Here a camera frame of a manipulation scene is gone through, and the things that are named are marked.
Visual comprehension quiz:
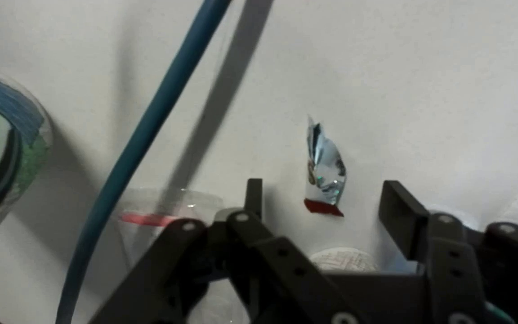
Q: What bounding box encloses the patterned paper cup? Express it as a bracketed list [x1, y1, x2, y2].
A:
[0, 62, 56, 264]

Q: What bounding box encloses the dark teal thick cable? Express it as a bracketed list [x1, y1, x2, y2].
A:
[54, 0, 236, 324]

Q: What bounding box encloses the small silver red wrapper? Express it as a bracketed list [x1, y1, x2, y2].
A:
[302, 116, 349, 219]

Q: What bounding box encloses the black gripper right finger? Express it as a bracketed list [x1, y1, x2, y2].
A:
[378, 179, 518, 324]

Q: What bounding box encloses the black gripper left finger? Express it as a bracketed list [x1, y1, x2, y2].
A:
[88, 177, 364, 324]

